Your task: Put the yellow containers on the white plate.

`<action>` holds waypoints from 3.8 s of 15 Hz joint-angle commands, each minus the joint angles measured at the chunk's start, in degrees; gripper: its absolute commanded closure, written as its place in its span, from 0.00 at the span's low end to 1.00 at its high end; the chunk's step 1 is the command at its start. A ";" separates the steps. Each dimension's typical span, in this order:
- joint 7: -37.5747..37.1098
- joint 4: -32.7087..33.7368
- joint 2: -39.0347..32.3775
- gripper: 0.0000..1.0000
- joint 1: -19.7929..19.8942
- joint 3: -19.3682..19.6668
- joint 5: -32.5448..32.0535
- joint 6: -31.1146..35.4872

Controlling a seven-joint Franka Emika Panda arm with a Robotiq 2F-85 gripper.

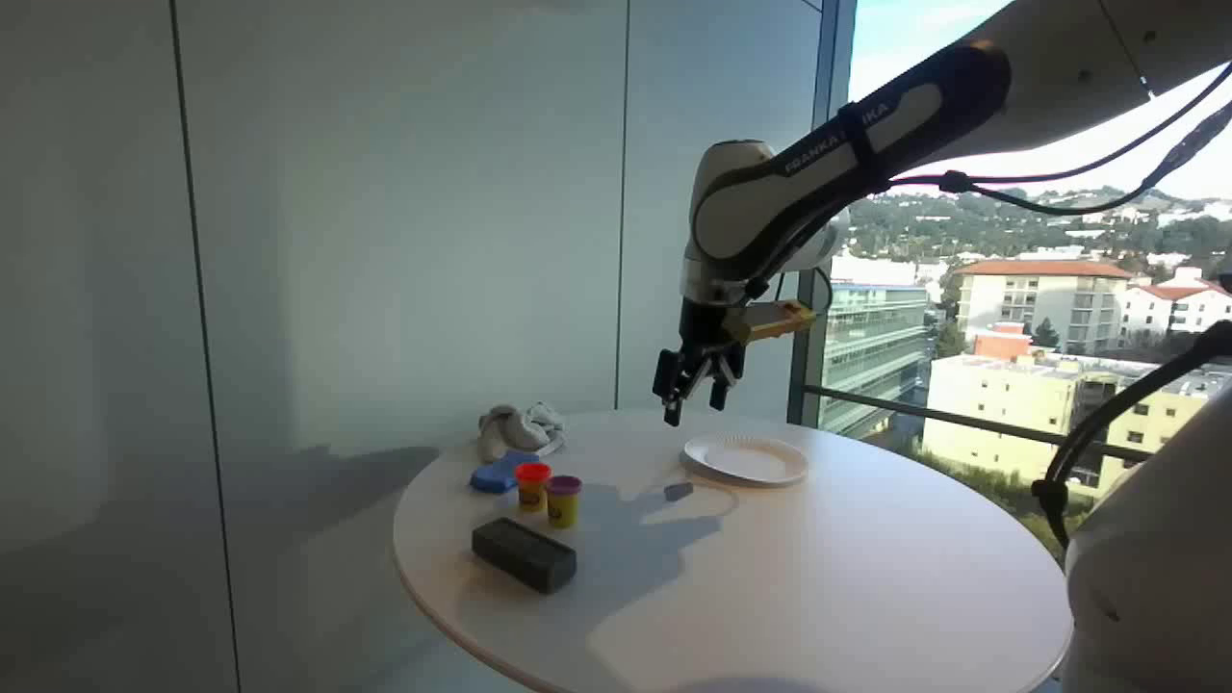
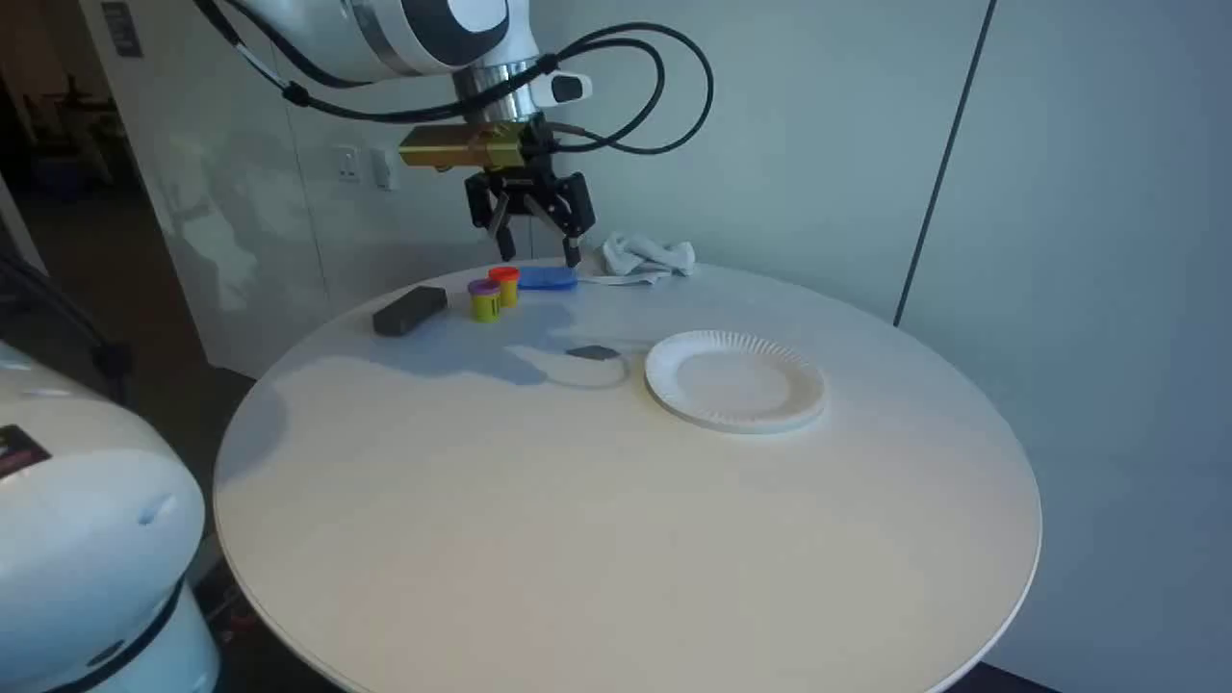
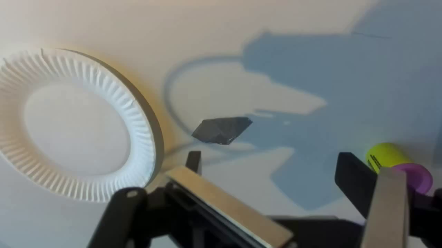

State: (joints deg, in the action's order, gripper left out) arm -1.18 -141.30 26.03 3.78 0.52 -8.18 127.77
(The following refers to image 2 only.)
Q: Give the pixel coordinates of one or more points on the yellow container red lid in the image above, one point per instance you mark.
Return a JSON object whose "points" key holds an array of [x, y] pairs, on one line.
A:
{"points": [[507, 287]]}

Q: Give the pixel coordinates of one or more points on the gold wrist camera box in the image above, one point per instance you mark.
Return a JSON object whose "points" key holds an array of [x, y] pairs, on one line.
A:
{"points": [[449, 149]]}

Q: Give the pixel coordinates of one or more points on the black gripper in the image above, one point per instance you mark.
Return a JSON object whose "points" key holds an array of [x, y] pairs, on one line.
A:
{"points": [[528, 193]]}

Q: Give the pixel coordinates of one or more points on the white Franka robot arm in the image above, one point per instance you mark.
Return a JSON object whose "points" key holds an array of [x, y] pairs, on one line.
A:
{"points": [[370, 31]]}

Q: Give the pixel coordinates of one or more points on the black eraser block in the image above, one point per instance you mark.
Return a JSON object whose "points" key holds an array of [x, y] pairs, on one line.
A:
{"points": [[411, 314]]}

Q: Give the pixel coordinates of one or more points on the white wall outlet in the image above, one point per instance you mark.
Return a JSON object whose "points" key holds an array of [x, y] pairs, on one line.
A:
{"points": [[349, 167]]}

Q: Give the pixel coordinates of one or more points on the dark wall sign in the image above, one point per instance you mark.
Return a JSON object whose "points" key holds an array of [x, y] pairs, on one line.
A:
{"points": [[121, 26]]}

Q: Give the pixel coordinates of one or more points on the white paper plate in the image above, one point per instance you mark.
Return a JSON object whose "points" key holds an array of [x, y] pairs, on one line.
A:
{"points": [[737, 382]]}

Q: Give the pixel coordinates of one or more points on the white crumpled cloth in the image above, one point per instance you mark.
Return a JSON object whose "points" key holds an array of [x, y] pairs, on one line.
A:
{"points": [[644, 260]]}

